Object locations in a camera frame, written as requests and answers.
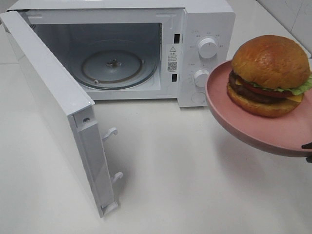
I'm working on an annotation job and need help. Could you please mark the white microwave door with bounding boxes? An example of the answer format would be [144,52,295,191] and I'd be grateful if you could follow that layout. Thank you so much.
[0,11,123,216]

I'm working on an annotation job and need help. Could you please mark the upper white power knob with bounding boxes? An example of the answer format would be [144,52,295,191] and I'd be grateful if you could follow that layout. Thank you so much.
[197,37,218,59]

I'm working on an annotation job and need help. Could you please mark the round door release button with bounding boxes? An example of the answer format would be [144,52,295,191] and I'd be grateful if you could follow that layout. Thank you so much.
[191,92,207,106]

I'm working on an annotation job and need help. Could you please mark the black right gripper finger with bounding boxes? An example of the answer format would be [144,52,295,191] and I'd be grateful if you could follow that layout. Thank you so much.
[301,142,312,149]
[306,156,312,163]

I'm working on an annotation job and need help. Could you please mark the glass microwave turntable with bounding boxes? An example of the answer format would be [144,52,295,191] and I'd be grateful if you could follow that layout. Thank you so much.
[70,49,158,90]

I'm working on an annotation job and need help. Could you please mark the white timer knob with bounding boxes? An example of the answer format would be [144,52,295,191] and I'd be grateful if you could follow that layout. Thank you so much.
[194,69,209,87]

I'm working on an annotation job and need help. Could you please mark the white microwave oven body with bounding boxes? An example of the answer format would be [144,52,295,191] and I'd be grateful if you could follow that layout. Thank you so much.
[5,0,235,107]

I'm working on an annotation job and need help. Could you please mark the pink round plate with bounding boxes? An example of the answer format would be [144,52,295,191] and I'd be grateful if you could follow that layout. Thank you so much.
[205,60,312,157]

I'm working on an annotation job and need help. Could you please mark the burger with sesame-free bun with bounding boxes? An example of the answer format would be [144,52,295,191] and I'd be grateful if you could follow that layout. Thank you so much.
[227,35,312,117]

